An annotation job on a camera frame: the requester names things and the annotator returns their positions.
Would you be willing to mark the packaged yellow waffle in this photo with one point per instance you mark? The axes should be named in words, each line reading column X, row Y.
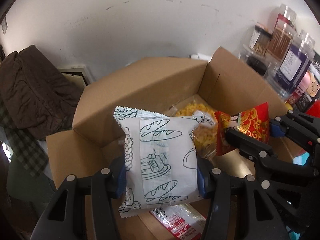
column 205, row 135

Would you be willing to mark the small wall frame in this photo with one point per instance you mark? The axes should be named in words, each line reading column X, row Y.
column 4, row 25

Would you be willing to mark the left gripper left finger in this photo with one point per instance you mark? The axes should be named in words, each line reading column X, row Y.
column 64, row 216

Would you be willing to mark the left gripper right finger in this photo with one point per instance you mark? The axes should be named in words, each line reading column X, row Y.
column 239, row 207

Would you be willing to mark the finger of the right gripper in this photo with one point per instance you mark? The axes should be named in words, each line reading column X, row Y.
column 249, row 147
column 300, row 128

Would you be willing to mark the white bread drawing snack bag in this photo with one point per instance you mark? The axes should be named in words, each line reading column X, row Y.
column 160, row 159

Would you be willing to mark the red gold snack bag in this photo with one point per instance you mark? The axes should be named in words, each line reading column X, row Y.
column 253, row 122

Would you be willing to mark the red plastic canister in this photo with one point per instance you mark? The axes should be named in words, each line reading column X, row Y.
column 314, row 110

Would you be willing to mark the purple label clear jar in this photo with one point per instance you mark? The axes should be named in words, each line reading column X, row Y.
column 294, row 66

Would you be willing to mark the red white snack stick packet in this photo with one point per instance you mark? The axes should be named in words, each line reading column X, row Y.
column 182, row 221

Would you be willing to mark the brown cardboard box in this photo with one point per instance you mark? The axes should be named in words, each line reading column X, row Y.
column 161, row 85

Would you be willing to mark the brown jacket on chair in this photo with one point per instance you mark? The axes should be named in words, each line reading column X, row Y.
column 36, row 94

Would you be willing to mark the pink lidded canister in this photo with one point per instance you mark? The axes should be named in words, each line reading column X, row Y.
column 311, row 94

